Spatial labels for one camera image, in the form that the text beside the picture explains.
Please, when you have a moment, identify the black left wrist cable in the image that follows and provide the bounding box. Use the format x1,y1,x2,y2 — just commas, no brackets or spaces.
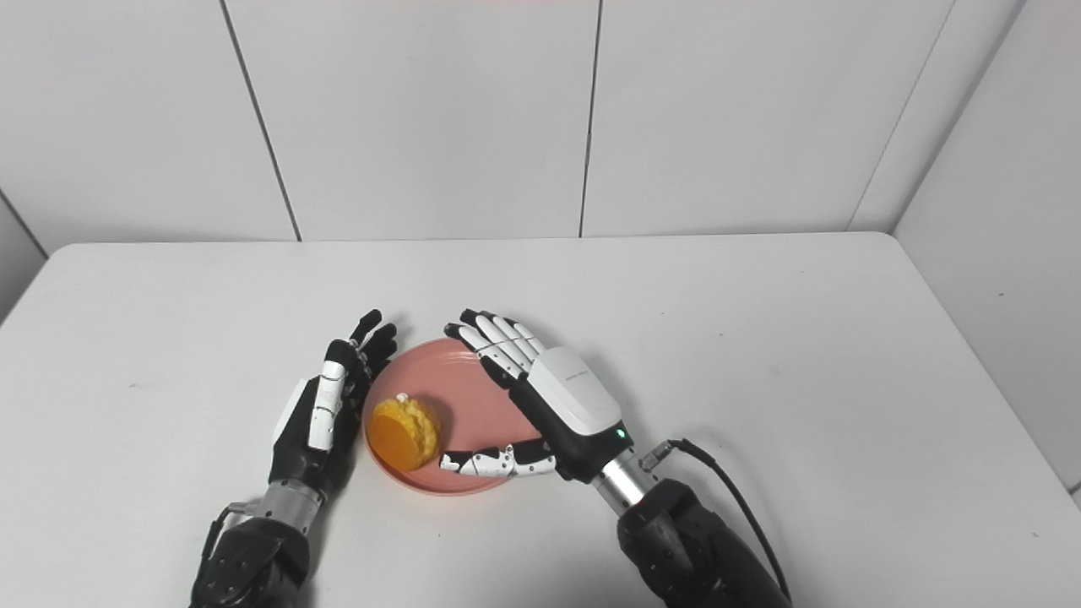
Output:
198,502,256,585

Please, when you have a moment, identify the pink round plate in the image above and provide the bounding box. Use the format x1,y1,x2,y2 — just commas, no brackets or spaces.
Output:
362,339,551,497

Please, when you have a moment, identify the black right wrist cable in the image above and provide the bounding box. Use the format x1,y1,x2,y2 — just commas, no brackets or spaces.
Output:
638,437,794,603

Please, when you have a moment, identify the cream puff pastry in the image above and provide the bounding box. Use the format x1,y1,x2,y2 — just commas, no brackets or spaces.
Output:
369,392,443,473

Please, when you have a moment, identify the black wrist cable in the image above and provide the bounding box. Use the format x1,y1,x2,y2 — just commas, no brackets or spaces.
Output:
198,502,256,585
638,437,794,603

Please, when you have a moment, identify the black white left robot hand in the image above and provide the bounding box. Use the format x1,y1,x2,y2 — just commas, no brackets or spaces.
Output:
269,309,399,496

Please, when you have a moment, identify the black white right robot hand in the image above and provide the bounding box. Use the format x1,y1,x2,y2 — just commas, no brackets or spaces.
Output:
438,308,635,485

